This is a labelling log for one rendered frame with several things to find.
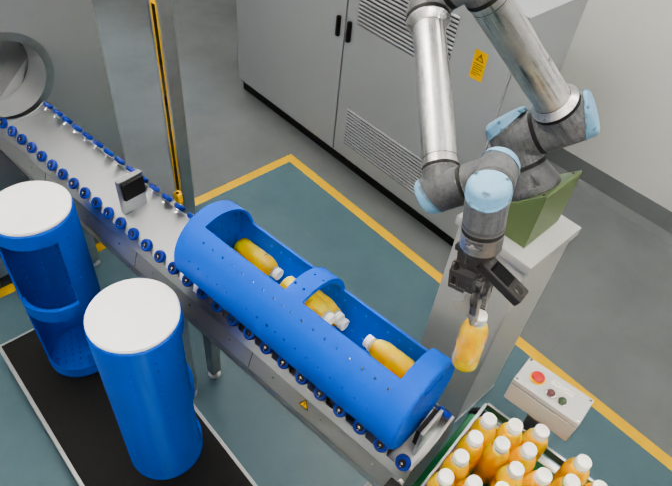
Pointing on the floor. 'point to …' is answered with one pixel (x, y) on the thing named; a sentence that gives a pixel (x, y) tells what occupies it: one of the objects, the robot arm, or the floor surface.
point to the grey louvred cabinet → (383, 73)
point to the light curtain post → (171, 88)
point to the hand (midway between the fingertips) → (479, 316)
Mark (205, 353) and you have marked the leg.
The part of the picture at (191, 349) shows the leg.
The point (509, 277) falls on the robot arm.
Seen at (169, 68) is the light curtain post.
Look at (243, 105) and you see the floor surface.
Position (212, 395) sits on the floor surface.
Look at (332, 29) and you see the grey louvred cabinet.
